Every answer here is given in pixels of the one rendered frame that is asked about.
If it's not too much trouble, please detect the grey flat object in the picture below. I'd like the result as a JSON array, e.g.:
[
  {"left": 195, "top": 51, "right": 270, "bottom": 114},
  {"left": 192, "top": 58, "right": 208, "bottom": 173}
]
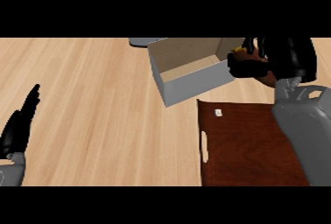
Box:
[{"left": 129, "top": 37, "right": 167, "bottom": 48}]

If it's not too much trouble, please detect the dark brown wooden tray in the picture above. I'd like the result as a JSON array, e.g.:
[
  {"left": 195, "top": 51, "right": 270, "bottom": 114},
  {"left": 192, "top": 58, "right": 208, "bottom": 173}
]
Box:
[{"left": 197, "top": 99, "right": 310, "bottom": 187}]

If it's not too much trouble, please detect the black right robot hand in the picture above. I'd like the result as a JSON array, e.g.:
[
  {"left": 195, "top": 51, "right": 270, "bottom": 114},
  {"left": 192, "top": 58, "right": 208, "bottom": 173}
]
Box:
[{"left": 226, "top": 37, "right": 319, "bottom": 84}]

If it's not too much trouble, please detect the reddish-brown sweet potato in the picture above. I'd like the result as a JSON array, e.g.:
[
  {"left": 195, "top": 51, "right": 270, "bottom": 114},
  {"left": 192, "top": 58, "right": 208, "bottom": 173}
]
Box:
[{"left": 232, "top": 45, "right": 278, "bottom": 88}]

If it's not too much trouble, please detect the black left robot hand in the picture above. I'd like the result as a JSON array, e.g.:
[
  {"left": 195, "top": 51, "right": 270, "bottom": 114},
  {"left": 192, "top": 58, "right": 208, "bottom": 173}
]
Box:
[{"left": 0, "top": 83, "right": 41, "bottom": 160}]

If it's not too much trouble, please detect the grey cardboard box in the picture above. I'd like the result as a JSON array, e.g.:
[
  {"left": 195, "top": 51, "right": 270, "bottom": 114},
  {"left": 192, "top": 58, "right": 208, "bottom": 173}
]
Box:
[{"left": 146, "top": 37, "right": 245, "bottom": 109}]

